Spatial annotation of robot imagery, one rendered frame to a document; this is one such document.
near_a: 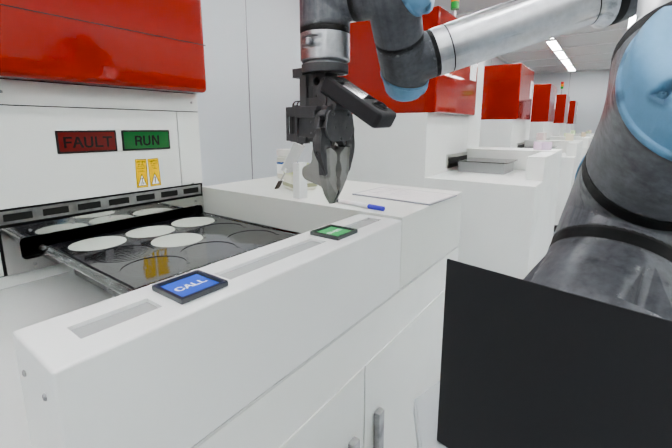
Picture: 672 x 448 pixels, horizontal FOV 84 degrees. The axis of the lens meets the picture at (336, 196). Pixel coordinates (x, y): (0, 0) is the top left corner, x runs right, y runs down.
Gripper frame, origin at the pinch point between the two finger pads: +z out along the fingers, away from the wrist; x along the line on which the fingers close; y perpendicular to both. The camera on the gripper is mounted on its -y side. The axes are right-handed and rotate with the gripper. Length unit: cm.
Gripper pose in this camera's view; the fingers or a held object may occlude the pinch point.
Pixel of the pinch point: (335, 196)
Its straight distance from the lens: 59.5
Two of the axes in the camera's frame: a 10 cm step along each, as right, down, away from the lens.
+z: 0.0, 9.8, 1.8
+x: -5.9, 1.5, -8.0
